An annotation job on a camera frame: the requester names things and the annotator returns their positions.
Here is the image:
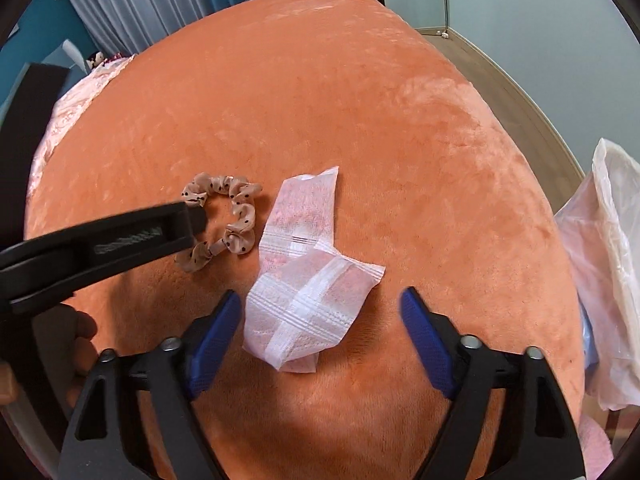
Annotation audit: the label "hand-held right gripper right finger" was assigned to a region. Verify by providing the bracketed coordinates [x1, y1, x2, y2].
[400, 287, 586, 480]

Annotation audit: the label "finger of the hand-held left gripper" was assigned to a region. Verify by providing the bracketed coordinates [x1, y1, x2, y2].
[0, 201, 207, 315]

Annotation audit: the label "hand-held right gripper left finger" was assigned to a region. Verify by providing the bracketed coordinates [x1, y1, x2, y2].
[57, 290, 243, 480]

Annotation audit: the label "white sheer ribbon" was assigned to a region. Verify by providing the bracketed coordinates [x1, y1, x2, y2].
[242, 242, 387, 375]

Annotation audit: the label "beige dotted scrunchie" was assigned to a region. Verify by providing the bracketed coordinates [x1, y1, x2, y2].
[175, 172, 263, 273]

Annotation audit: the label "white plastic bag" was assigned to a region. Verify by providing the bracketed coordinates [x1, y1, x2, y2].
[555, 137, 640, 411]

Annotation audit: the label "person's left hand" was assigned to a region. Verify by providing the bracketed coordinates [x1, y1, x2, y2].
[62, 310, 99, 398]

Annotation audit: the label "pink lace cloth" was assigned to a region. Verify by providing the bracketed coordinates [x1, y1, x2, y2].
[27, 55, 136, 196]

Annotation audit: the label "pink white wrapper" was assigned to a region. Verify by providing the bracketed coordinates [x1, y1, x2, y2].
[260, 165, 341, 263]

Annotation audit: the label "pink fluffy clothing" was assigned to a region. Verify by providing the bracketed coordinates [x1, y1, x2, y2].
[582, 417, 613, 480]

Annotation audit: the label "orange plush blanket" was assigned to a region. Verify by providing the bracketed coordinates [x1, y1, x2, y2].
[22, 0, 586, 480]

